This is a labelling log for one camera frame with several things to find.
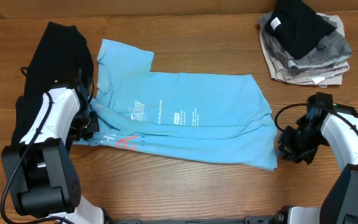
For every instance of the beige folded garment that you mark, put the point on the beige folded garment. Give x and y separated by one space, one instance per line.
294 76

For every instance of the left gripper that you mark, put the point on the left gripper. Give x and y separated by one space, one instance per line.
94 126

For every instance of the grey folded garment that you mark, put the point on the grey folded garment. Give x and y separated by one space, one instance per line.
331 53

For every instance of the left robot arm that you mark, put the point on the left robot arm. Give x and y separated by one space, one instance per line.
41 178

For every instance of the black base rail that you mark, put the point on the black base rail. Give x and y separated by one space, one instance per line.
264 219

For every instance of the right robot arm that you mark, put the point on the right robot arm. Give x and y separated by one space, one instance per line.
330 124

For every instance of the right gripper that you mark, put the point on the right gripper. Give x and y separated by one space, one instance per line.
285 147

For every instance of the light blue printed t-shirt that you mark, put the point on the light blue printed t-shirt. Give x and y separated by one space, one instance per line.
220 119

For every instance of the black t-shirt on left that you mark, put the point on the black t-shirt on left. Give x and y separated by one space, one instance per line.
62 59

